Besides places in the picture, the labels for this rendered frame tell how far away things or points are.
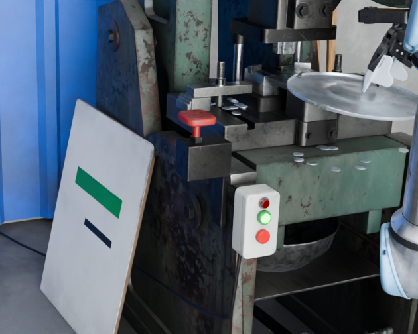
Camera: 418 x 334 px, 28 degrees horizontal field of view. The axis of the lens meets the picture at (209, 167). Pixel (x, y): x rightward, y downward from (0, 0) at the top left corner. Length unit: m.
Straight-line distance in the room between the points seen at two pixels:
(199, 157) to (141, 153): 0.46
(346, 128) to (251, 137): 0.25
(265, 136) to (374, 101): 0.25
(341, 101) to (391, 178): 0.30
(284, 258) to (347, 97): 0.44
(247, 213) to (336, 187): 0.31
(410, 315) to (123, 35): 0.98
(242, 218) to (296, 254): 0.37
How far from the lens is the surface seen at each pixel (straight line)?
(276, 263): 1.95
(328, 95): 1.71
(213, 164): 1.62
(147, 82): 2.06
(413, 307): 2.04
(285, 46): 1.92
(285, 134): 1.83
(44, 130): 2.95
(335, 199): 1.84
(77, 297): 2.34
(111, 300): 2.15
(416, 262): 1.34
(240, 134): 1.77
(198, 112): 1.62
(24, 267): 2.74
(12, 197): 3.02
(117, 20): 2.16
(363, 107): 1.68
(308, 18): 1.84
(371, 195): 1.90
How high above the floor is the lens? 1.18
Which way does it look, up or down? 19 degrees down
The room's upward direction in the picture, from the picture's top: 3 degrees clockwise
